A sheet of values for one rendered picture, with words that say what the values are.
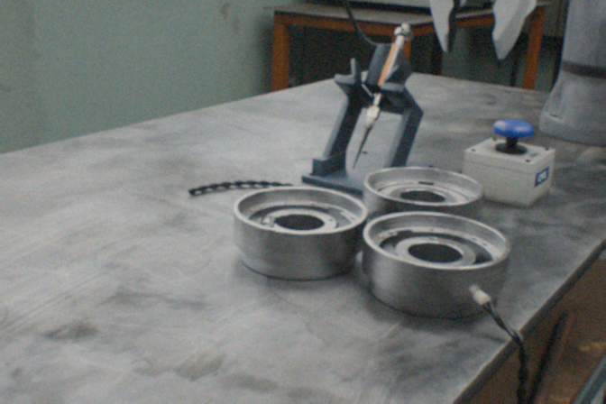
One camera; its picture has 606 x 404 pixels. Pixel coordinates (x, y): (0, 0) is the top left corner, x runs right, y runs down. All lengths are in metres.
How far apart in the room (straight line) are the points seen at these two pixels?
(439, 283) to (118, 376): 0.21
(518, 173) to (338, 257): 0.26
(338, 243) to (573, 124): 0.55
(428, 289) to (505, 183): 0.27
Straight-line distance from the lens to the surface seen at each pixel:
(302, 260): 0.55
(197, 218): 0.68
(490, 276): 0.53
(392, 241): 0.57
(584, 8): 1.05
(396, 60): 0.80
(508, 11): 0.66
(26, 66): 2.31
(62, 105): 2.40
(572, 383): 0.99
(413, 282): 0.52
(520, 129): 0.77
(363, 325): 0.51
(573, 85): 1.06
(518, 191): 0.77
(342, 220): 0.61
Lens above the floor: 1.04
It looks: 18 degrees down
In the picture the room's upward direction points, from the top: 2 degrees clockwise
